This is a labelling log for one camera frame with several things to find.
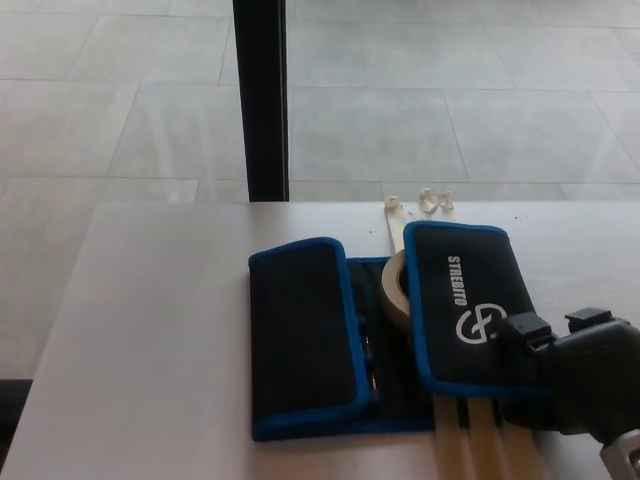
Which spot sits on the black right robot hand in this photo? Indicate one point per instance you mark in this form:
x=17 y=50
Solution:
x=590 y=380

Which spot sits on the black blue-trimmed folding toolkit case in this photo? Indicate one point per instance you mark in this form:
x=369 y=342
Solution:
x=300 y=325

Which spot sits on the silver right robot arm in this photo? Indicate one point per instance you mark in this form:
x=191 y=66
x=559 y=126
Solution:
x=625 y=460

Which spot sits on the beige masking tape roll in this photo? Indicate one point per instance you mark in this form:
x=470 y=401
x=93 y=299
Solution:
x=395 y=290

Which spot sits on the black vertical post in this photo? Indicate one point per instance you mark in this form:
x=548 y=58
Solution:
x=262 y=100

